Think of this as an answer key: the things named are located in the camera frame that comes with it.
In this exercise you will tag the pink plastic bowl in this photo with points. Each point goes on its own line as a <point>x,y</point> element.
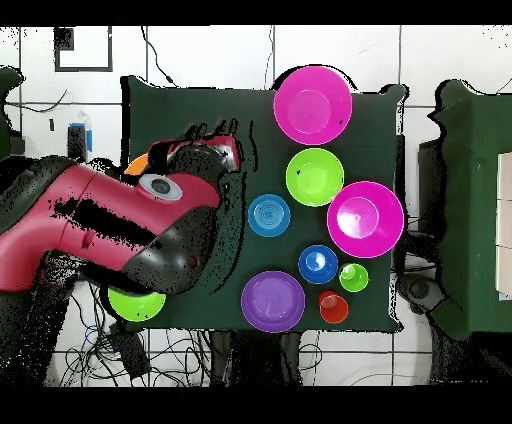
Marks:
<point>364,219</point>
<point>312,106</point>

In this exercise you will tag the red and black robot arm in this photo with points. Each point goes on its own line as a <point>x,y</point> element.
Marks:
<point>120,208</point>

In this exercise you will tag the light blue plastic bowl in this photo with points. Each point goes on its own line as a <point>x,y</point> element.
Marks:
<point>268,215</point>

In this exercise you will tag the green plastic bowl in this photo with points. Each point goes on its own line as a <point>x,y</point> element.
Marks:
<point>136,306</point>
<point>315,177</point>

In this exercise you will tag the dark blue plastic bowl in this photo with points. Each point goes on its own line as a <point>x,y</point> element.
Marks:
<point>318,264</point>

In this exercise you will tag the purple plastic bowl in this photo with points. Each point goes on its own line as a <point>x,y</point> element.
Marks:
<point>272,302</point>

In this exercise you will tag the green plastic cup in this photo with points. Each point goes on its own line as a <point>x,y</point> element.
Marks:
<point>354,277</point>

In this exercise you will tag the dark green table cloth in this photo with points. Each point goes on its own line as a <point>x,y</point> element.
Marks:
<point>360,152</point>

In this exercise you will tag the orange plastic cup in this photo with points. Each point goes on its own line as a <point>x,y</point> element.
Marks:
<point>333,308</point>

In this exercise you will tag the orange plastic bowl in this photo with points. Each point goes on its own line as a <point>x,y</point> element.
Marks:
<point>138,166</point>

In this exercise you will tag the black power adapter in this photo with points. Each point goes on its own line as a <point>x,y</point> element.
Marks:
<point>130,352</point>

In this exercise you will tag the green cloth side table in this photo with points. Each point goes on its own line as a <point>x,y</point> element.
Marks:
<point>4,120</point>
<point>468,200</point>

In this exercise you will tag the beige boxes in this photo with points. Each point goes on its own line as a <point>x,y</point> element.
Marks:
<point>504,224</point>

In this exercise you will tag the black pedestal leg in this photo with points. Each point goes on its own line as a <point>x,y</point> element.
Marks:
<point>422,292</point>

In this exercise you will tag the black upright post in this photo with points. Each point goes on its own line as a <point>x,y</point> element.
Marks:
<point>76,142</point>

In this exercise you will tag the black square floor frame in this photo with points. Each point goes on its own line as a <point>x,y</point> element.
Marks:
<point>64,40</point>

